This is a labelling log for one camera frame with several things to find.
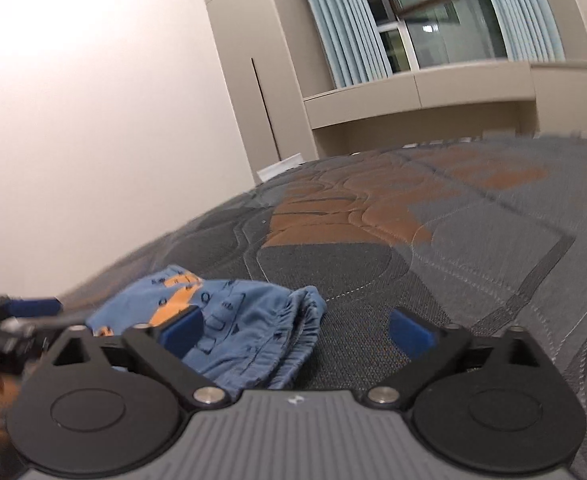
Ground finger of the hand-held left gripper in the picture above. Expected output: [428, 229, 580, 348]
[2, 298, 63, 317]
[1, 314, 82, 336]

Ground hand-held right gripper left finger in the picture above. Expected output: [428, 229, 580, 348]
[51, 306, 232, 407]

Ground window with dark frame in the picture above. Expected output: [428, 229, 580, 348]
[348, 0, 509, 77]

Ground light blue curtain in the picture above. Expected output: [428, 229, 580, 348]
[291, 0, 395, 89]
[473, 0, 567, 64]

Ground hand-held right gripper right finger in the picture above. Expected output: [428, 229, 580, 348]
[363, 308, 557, 407]

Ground white box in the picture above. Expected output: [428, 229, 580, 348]
[256, 153, 305, 182]

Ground blue pants with orange print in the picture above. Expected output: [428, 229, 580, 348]
[86, 266, 327, 392]

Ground beige wall-mounted desk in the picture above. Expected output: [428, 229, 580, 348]
[302, 59, 587, 162]

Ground grey and orange quilted mattress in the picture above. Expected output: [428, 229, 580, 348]
[24, 131, 587, 480]

